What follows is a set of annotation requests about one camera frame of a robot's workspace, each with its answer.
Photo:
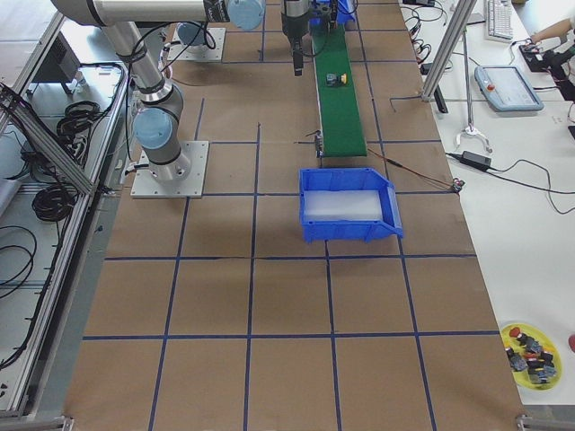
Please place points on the aluminium profile post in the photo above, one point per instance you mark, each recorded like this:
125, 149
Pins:
446, 47

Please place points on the yellow plate of buttons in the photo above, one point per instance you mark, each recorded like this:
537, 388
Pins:
533, 359

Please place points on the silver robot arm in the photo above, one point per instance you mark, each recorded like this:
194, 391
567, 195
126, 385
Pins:
295, 16
156, 126

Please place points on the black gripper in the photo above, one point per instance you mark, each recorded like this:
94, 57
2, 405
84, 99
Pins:
293, 21

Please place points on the robot teach pendant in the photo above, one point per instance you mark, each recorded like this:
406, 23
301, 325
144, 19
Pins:
506, 89

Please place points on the empty blue plastic bin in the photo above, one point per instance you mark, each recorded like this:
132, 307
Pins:
334, 179

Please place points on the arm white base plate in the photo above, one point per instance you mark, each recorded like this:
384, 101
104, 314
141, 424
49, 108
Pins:
185, 177
205, 49

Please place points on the black power adapter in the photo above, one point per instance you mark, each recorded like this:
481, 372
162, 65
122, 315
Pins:
476, 161

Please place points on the blue bin with buttons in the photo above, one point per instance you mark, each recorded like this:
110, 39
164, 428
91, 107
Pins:
347, 11

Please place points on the green conveyor belt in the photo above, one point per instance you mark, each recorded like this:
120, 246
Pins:
341, 129

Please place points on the white foam pad right bin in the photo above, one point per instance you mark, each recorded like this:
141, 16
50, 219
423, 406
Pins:
342, 205

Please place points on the yellow mushroom push button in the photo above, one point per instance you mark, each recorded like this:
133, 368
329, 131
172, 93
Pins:
336, 80

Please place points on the white keyboard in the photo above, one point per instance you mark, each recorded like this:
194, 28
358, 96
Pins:
498, 14

